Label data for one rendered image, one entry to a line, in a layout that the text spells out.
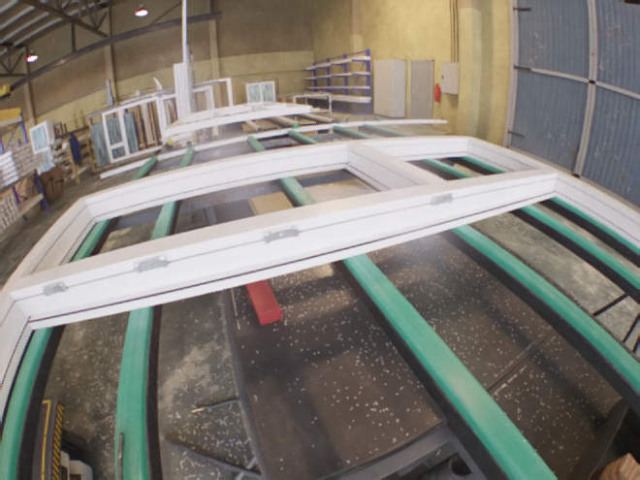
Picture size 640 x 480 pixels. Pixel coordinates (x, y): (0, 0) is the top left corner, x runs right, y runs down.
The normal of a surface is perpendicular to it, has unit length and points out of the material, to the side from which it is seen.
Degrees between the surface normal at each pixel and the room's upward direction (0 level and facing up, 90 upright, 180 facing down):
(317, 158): 90
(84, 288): 90
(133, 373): 0
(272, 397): 0
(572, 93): 90
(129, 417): 0
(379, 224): 90
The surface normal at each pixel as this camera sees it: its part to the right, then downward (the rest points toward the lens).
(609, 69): -0.93, 0.22
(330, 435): -0.04, -0.85
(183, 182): 0.36, 0.49
